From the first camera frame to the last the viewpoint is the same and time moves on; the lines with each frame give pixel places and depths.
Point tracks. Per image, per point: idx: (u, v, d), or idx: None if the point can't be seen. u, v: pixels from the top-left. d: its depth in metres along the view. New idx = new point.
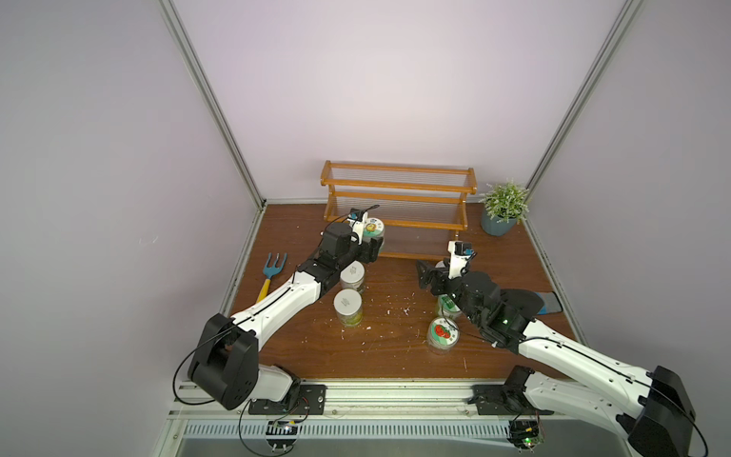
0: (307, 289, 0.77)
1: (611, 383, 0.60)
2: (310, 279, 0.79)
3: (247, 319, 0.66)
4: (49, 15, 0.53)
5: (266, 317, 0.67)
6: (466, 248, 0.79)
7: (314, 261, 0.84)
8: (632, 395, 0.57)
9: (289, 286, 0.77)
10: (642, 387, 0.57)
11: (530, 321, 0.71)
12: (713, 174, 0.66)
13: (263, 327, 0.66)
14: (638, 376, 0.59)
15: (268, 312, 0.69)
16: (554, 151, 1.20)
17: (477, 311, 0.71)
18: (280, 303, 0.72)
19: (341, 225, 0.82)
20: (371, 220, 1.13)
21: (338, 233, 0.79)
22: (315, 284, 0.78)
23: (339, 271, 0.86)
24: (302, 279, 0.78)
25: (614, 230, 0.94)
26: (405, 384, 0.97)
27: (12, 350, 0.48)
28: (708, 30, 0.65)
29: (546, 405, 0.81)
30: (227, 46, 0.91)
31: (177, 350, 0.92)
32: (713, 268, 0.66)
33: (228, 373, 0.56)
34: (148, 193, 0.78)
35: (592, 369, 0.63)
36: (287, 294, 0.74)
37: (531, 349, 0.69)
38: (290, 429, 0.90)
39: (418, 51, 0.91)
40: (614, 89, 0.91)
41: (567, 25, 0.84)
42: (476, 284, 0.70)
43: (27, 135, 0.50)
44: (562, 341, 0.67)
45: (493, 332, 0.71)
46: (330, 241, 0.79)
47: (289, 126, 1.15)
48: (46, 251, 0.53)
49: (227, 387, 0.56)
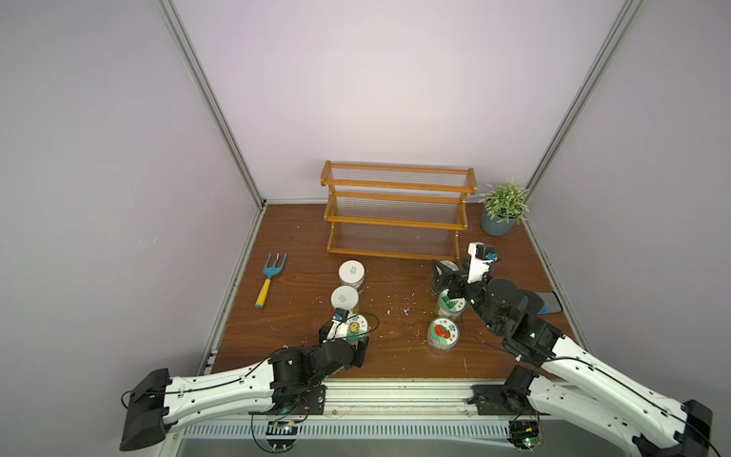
0: (255, 391, 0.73)
1: (645, 414, 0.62)
2: (266, 384, 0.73)
3: (176, 392, 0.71)
4: (49, 16, 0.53)
5: (188, 401, 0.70)
6: (489, 251, 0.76)
7: (292, 358, 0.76)
8: (666, 428, 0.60)
9: (238, 379, 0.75)
10: (677, 422, 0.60)
11: (561, 338, 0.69)
12: (715, 174, 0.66)
13: (179, 409, 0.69)
14: (674, 409, 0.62)
15: (196, 395, 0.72)
16: (554, 150, 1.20)
17: (499, 321, 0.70)
18: (214, 390, 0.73)
19: (342, 349, 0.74)
20: (353, 317, 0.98)
21: (328, 355, 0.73)
22: (269, 389, 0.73)
23: (308, 387, 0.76)
24: (258, 376, 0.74)
25: (614, 231, 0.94)
26: (405, 384, 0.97)
27: (12, 349, 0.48)
28: (709, 31, 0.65)
29: (548, 410, 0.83)
30: (226, 45, 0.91)
31: (178, 350, 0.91)
32: (713, 268, 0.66)
33: (143, 423, 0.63)
34: (148, 192, 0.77)
35: (625, 397, 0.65)
36: (232, 387, 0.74)
37: (559, 367, 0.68)
38: (290, 429, 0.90)
39: (418, 51, 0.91)
40: (615, 89, 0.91)
41: (568, 26, 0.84)
42: (503, 293, 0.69)
43: (25, 135, 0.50)
44: (592, 364, 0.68)
45: (518, 345, 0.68)
46: (324, 354, 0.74)
47: (288, 126, 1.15)
48: (47, 251, 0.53)
49: (131, 434, 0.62)
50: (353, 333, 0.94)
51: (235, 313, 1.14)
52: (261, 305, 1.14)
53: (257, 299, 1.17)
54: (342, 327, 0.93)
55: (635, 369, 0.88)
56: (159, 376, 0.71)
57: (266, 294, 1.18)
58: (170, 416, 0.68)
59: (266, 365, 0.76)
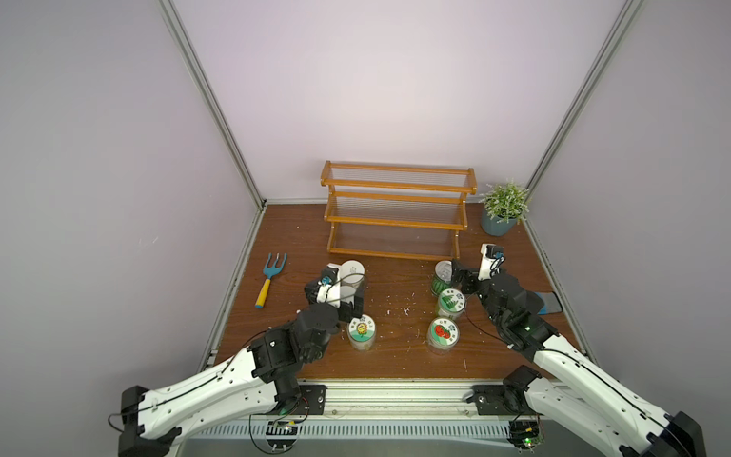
0: (237, 385, 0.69)
1: (622, 412, 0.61)
2: (247, 373, 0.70)
3: (148, 407, 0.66)
4: (49, 16, 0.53)
5: (165, 412, 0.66)
6: (497, 250, 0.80)
7: (273, 339, 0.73)
8: (642, 428, 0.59)
9: (216, 373, 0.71)
10: (655, 425, 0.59)
11: (554, 335, 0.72)
12: (715, 175, 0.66)
13: (156, 424, 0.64)
14: (654, 414, 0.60)
15: (173, 406, 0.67)
16: (555, 149, 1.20)
17: (499, 311, 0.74)
18: (190, 396, 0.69)
19: (324, 321, 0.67)
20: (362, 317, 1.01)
21: (305, 327, 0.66)
22: (252, 379, 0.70)
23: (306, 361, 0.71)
24: (237, 368, 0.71)
25: (613, 231, 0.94)
26: (405, 384, 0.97)
27: (13, 349, 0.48)
28: (709, 33, 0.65)
29: (543, 409, 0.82)
30: (225, 44, 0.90)
31: (177, 350, 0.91)
32: (713, 269, 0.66)
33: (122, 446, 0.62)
34: (148, 192, 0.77)
35: (606, 394, 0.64)
36: (211, 384, 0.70)
37: (546, 360, 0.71)
38: (290, 429, 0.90)
39: (418, 51, 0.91)
40: (615, 90, 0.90)
41: (569, 25, 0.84)
42: (503, 284, 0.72)
43: (26, 135, 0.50)
44: (581, 360, 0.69)
45: (512, 335, 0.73)
46: (300, 327, 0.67)
47: (288, 125, 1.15)
48: (48, 251, 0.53)
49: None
50: (361, 334, 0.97)
51: (235, 314, 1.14)
52: (261, 305, 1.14)
53: (257, 300, 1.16)
54: (325, 291, 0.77)
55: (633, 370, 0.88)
56: (129, 394, 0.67)
57: (266, 294, 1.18)
58: (150, 431, 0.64)
59: (245, 355, 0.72)
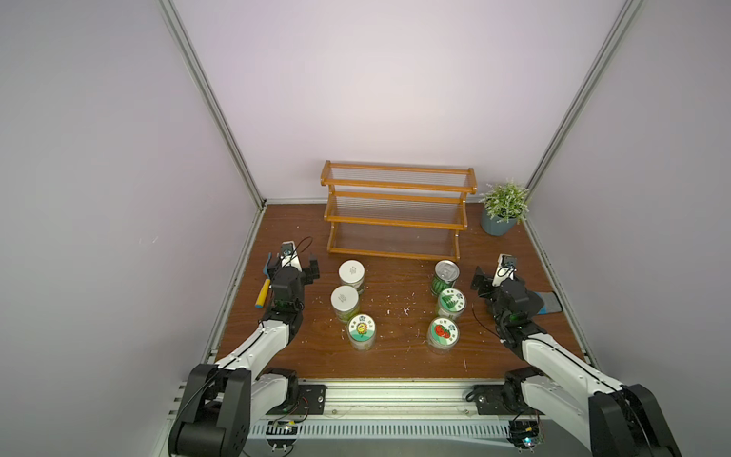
0: (280, 330, 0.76)
1: (580, 379, 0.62)
2: (280, 323, 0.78)
3: (230, 360, 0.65)
4: (49, 16, 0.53)
5: (248, 356, 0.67)
6: (511, 261, 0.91)
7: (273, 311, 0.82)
8: (591, 388, 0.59)
9: (261, 330, 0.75)
10: (603, 387, 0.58)
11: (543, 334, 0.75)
12: (714, 174, 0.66)
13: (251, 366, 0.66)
14: (607, 380, 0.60)
15: (252, 352, 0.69)
16: (554, 150, 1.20)
17: (502, 310, 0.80)
18: (260, 343, 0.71)
19: (291, 272, 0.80)
20: (362, 318, 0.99)
21: (285, 282, 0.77)
22: (285, 327, 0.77)
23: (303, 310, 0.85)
24: (269, 324, 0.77)
25: (615, 230, 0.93)
26: (405, 384, 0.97)
27: (12, 349, 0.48)
28: (709, 32, 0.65)
29: (539, 404, 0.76)
30: (224, 45, 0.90)
31: (177, 350, 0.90)
32: (715, 268, 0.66)
33: (229, 407, 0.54)
34: (148, 192, 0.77)
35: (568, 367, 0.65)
36: (262, 337, 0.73)
37: (531, 352, 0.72)
38: (290, 429, 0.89)
39: (417, 52, 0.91)
40: (614, 90, 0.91)
41: (568, 26, 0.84)
42: (510, 286, 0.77)
43: (24, 135, 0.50)
44: (556, 346, 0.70)
45: (506, 332, 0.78)
46: (279, 289, 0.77)
47: (288, 126, 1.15)
48: (47, 251, 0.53)
49: (226, 435, 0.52)
50: (361, 333, 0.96)
51: (235, 313, 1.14)
52: (261, 305, 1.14)
53: (257, 299, 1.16)
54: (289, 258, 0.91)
55: (632, 370, 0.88)
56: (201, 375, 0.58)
57: (266, 294, 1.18)
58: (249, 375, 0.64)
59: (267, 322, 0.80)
